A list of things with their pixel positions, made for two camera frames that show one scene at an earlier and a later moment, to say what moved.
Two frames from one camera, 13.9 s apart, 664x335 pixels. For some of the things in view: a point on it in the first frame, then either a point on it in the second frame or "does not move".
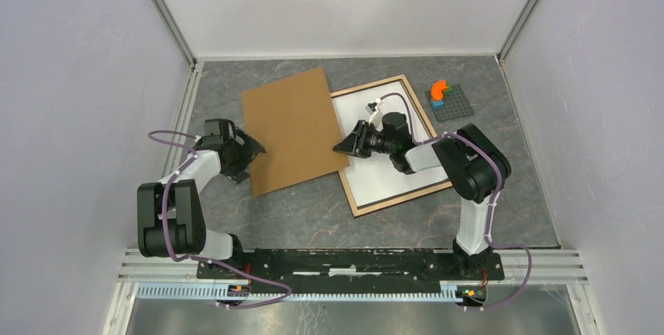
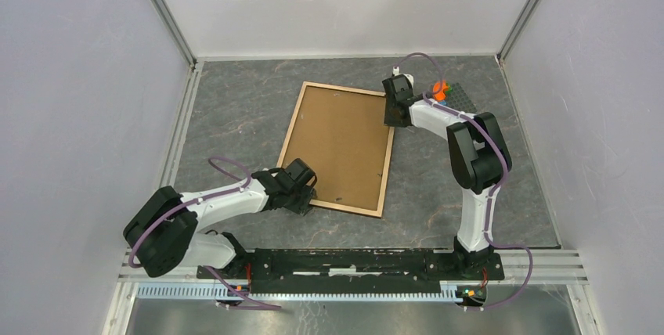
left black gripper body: (239, 159) to (299, 199)
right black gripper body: (377, 143) to (388, 118)
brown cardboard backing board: (293, 119) to (341, 137)
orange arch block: (436, 89) does not move
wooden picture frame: (373, 182) to (368, 212)
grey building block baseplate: (456, 105) does not move
